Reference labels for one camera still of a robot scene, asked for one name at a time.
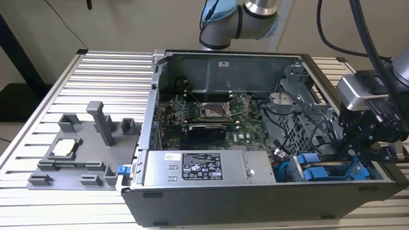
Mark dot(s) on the grey metal disk bay cage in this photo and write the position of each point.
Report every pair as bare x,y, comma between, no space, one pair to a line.
288,124

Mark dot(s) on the black open PC case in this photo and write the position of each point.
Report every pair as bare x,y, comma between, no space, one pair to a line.
224,206

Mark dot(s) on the black graphics card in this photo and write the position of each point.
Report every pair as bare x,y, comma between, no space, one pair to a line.
206,134

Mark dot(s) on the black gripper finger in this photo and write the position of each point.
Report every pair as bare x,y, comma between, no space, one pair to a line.
380,153
347,148

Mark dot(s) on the CPU socket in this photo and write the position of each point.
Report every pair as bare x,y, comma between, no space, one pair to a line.
212,111

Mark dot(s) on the hard disk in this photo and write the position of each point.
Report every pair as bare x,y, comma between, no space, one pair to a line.
308,159

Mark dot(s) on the thin metal locking lever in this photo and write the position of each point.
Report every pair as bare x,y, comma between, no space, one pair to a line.
194,96

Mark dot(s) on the grey parts rack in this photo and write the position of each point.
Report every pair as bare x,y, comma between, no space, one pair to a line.
93,153

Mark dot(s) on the silver metal bracket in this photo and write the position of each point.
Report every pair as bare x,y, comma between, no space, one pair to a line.
283,98

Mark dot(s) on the black slanted post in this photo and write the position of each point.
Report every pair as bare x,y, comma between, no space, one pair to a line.
19,52

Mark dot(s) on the blue case latch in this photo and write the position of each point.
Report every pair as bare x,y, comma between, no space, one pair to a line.
123,170

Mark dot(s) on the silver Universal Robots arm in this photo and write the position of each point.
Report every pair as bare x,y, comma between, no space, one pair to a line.
224,28

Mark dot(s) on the silver CPU chip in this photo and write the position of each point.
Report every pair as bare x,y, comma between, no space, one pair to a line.
65,147

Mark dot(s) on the silver power supply unit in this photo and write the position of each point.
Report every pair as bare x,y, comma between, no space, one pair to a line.
160,172

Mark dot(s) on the blue disk carrier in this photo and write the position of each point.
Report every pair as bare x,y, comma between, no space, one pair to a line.
315,174

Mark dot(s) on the green motherboard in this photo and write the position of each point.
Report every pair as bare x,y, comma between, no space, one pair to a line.
252,134

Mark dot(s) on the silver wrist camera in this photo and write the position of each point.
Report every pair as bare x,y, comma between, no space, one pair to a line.
358,93

